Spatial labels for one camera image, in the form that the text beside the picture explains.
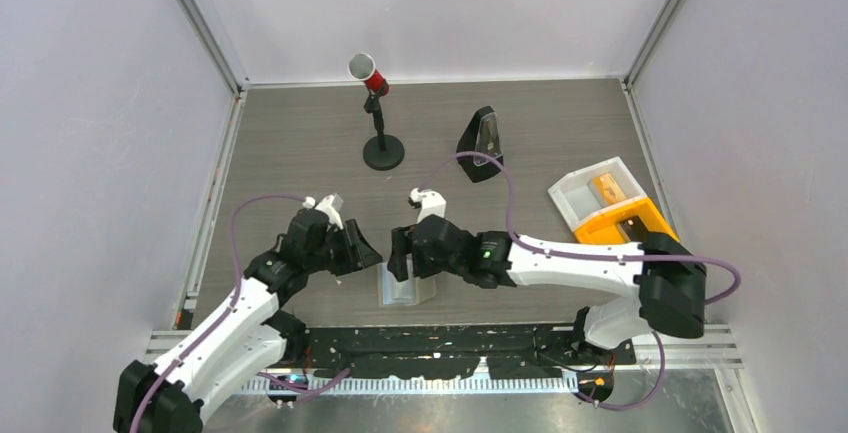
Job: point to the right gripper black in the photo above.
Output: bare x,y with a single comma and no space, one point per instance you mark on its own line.
401,246

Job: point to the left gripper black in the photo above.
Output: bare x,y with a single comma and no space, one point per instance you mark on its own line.
357,253

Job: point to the grey card holder wallet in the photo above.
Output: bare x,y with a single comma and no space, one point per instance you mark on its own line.
411,292

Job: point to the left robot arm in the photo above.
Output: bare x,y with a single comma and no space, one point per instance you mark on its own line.
248,331

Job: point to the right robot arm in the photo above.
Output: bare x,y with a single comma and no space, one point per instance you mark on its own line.
658,286

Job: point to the orange card in white bin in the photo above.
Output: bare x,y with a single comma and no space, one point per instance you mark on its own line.
607,190

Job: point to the black card in yellow bin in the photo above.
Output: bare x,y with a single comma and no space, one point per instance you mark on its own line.
633,229

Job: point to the red microphone on stand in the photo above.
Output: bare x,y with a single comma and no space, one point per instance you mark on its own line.
382,152

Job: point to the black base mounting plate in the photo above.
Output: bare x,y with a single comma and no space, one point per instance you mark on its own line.
387,340

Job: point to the black metronome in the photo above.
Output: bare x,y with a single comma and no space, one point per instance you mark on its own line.
482,136

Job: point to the white plastic bin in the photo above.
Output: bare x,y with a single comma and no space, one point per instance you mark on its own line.
577,200

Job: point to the yellow plastic bin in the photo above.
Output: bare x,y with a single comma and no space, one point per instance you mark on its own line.
601,227

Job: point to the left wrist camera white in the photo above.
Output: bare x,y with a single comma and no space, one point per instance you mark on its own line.
330,205

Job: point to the aluminium rail frame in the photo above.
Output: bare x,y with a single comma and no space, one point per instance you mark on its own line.
702,347

